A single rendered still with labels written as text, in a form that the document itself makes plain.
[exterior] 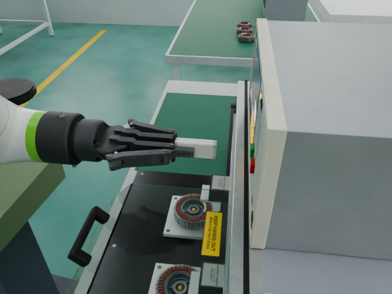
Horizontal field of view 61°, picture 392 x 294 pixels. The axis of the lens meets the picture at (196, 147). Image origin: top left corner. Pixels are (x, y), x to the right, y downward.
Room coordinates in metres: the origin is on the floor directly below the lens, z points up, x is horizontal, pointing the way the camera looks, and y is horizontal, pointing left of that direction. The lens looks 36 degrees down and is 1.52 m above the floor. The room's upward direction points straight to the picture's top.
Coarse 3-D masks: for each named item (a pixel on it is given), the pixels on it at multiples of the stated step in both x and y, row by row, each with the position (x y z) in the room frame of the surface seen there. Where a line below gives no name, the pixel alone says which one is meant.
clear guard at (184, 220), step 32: (128, 192) 0.47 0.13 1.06; (160, 192) 0.47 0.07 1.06; (192, 192) 0.47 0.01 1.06; (224, 192) 0.47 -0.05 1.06; (128, 224) 0.39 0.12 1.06; (160, 224) 0.39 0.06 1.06; (192, 224) 0.39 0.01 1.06; (224, 224) 0.39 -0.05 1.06; (96, 256) 0.34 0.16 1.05; (128, 256) 0.33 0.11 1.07; (160, 256) 0.33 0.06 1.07; (192, 256) 0.33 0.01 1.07; (224, 256) 0.33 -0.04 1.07; (96, 288) 0.27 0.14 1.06; (128, 288) 0.27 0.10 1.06; (160, 288) 0.27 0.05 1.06; (192, 288) 0.27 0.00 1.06; (224, 288) 0.27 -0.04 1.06
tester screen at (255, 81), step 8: (256, 40) 0.69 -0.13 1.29; (256, 48) 0.66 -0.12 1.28; (256, 56) 0.64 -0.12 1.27; (256, 64) 0.61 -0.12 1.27; (256, 72) 0.59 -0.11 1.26; (256, 80) 0.56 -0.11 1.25; (256, 88) 0.54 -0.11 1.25; (256, 96) 0.52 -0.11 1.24; (256, 104) 0.50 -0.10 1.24; (256, 112) 0.48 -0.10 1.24
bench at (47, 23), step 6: (42, 0) 4.73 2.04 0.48; (42, 6) 4.74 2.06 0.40; (48, 18) 4.74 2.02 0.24; (42, 24) 4.60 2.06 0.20; (48, 24) 4.71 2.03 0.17; (0, 30) 4.84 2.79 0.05; (36, 30) 4.39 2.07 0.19; (48, 30) 4.74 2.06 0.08; (24, 36) 4.12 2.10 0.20; (30, 36) 4.23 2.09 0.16; (12, 42) 3.90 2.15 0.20; (18, 42) 3.96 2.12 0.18; (6, 48) 3.72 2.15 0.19; (0, 54) 3.59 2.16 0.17
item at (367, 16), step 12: (312, 0) 1.56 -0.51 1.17; (324, 0) 1.42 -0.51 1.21; (336, 0) 1.42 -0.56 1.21; (348, 0) 1.42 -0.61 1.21; (360, 0) 1.42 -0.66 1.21; (372, 0) 1.42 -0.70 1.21; (384, 0) 1.42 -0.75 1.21; (324, 12) 1.30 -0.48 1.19; (336, 12) 1.24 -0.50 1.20; (348, 12) 1.24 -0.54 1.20; (360, 12) 1.24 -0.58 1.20; (372, 12) 1.24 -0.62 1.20; (384, 12) 1.24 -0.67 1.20
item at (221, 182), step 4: (212, 176) 0.68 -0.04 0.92; (216, 176) 0.68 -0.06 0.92; (220, 176) 0.68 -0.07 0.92; (224, 176) 0.68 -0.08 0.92; (228, 176) 0.68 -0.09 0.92; (212, 180) 0.67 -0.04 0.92; (216, 180) 0.67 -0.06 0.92; (220, 180) 0.67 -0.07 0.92; (224, 180) 0.67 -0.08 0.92; (228, 180) 0.67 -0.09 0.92; (212, 184) 0.65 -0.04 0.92; (216, 184) 0.65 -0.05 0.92; (220, 184) 0.65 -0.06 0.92; (224, 184) 0.65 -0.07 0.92; (228, 184) 0.65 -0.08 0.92; (204, 188) 0.68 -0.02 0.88; (208, 188) 0.68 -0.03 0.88; (212, 188) 0.64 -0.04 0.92; (216, 188) 0.64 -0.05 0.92; (220, 188) 0.64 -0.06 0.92; (224, 188) 0.64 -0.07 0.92; (228, 188) 0.64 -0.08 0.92
